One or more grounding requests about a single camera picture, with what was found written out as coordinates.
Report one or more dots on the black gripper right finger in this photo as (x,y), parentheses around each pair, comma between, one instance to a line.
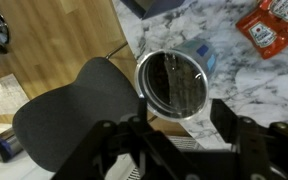
(260,150)

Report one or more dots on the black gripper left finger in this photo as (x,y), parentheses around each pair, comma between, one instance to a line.
(117,150)

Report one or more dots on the silver metal cup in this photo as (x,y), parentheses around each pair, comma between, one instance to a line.
(170,86)

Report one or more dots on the black chair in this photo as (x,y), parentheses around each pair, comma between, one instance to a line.
(67,116)

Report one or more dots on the silver trash can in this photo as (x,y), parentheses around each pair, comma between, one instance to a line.
(4,146)

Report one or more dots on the red ketchup packet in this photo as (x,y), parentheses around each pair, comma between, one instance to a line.
(262,35)
(285,11)

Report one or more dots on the light patterned rug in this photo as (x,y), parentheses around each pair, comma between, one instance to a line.
(4,95)

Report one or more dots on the blue open shoe box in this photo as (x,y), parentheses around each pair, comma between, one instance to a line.
(157,8)

